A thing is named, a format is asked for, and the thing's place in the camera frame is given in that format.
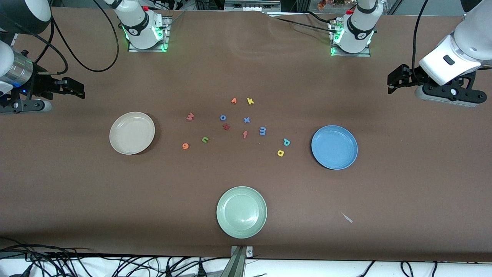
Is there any beige plate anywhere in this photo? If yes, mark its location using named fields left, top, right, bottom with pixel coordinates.
left=109, top=112, right=156, bottom=155

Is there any blue plate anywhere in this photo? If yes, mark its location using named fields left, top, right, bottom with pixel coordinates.
left=311, top=125, right=359, bottom=170

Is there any brown table cover sheet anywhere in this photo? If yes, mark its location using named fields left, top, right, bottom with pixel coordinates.
left=0, top=7, right=492, bottom=262

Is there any green plate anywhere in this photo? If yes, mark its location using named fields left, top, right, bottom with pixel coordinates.
left=216, top=186, right=268, bottom=239

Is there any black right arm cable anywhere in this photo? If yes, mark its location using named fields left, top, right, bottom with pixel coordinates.
left=34, top=0, right=120, bottom=75

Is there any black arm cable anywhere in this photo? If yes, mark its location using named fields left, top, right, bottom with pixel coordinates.
left=411, top=0, right=433, bottom=73
left=34, top=0, right=120, bottom=75

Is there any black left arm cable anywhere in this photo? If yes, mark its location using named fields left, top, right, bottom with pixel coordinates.
left=411, top=0, right=433, bottom=73

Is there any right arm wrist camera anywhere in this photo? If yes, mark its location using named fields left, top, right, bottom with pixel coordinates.
left=0, top=96, right=52, bottom=114

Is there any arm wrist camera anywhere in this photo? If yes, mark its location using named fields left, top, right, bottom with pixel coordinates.
left=0, top=96, right=52, bottom=114
left=414, top=73, right=487, bottom=108

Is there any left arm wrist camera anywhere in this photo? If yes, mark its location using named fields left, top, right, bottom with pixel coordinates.
left=414, top=73, right=487, bottom=108

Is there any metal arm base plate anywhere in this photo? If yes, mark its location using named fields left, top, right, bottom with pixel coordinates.
left=330, top=21, right=371, bottom=57
left=128, top=15, right=171, bottom=53

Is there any aluminium frame bar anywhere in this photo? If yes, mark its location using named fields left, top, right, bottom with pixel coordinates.
left=224, top=0, right=282, bottom=11

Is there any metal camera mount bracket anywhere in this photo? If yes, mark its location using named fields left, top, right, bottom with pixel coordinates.
left=221, top=246, right=254, bottom=277

